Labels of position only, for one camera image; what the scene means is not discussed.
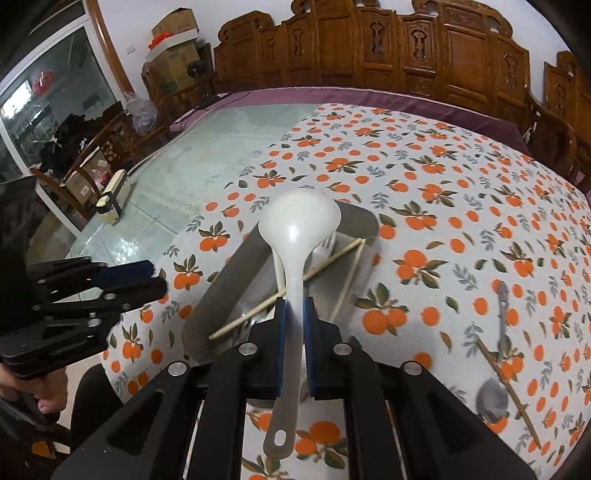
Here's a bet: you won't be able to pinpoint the wooden chair under boxes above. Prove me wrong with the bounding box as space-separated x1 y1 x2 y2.
142 44 218 121

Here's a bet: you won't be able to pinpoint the stainless steel tray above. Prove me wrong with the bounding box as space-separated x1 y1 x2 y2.
182 199 382 409

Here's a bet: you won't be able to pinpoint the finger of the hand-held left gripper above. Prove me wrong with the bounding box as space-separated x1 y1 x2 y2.
27 257 155 301
0 276 168 380

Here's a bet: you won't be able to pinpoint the metal spoon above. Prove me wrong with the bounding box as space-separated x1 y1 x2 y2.
475 281 513 424

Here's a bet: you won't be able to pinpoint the person's left hand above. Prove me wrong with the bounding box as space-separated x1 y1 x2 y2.
0 364 69 413

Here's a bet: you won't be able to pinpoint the white plastic fork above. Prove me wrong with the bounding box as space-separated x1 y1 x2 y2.
310 233 339 268

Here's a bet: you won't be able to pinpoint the wooden armchair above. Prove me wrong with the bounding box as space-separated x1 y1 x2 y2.
30 111 149 223

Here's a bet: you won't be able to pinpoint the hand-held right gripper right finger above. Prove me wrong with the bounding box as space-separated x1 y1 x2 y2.
302 296 509 480

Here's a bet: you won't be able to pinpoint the purple table cloth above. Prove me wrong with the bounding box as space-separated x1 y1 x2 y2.
170 87 591 204

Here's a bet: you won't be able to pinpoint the open cardboard box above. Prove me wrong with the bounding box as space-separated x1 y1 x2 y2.
65 147 117 205

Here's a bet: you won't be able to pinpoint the pile of black clothes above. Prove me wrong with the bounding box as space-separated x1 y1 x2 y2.
39 113 101 172

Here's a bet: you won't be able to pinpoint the clear plastic bag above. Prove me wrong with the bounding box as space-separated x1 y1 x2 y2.
122 91 158 134

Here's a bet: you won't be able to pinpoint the red round window sticker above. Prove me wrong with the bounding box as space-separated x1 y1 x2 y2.
32 70 56 95

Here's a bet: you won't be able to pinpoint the orange print tablecloth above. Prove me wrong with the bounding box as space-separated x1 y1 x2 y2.
102 102 591 480

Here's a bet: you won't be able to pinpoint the cream rectangular case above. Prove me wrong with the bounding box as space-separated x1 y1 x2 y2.
96 169 133 226

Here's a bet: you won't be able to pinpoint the glass sliding door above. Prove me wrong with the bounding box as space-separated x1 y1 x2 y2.
0 23 126 185

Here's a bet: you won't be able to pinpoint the white and red box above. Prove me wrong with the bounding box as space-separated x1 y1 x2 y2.
144 30 200 61

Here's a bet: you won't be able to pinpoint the large brown cardboard box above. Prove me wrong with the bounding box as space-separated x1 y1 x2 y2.
143 46 211 100

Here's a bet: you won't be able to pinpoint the white plastic ladle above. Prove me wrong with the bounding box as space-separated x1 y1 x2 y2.
257 190 342 461

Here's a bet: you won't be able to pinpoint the carved wooden chair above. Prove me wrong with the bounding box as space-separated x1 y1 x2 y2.
402 0 532 134
213 13 287 92
284 0 404 92
525 51 591 191

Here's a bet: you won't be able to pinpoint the person's black trousers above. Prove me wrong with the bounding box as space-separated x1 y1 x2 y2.
69 364 124 455

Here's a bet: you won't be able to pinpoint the wooden chopstick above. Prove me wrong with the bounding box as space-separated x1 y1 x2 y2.
209 237 368 341
475 339 542 452
330 240 365 324

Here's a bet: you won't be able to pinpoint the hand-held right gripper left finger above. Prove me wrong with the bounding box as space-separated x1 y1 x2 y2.
50 296 289 480

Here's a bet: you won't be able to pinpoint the black cable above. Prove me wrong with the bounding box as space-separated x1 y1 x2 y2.
172 93 232 126

